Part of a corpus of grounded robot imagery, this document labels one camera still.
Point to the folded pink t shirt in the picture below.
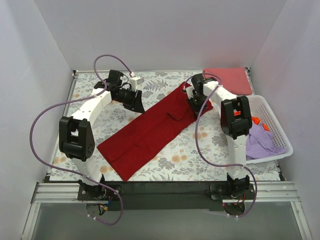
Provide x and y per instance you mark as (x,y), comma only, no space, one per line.
(234,80)

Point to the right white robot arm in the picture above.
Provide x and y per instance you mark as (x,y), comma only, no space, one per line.
(235,122)

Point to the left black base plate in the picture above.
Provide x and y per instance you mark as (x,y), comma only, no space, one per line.
(95,193)

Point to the aluminium frame rail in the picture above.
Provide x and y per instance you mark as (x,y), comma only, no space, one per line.
(166,211)

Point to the white plastic laundry basket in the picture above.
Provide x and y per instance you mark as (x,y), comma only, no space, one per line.
(260,108)

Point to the dark red t shirt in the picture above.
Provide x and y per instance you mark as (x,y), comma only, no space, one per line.
(142,139)

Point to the orange garment in basket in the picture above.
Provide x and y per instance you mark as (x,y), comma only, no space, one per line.
(255,120)

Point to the lavender t shirt in basket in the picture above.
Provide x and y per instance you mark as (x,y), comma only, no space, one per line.
(260,144)

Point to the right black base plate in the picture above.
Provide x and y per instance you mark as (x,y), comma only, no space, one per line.
(221,191)

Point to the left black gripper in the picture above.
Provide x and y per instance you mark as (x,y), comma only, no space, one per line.
(132,99)

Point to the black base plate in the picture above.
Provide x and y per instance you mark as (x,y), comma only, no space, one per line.
(95,193)
(221,191)

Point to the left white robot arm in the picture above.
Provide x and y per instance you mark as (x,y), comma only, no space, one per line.
(76,139)

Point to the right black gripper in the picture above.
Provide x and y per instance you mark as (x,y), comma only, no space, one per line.
(196,103)

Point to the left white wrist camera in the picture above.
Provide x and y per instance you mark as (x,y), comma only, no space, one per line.
(135,82)

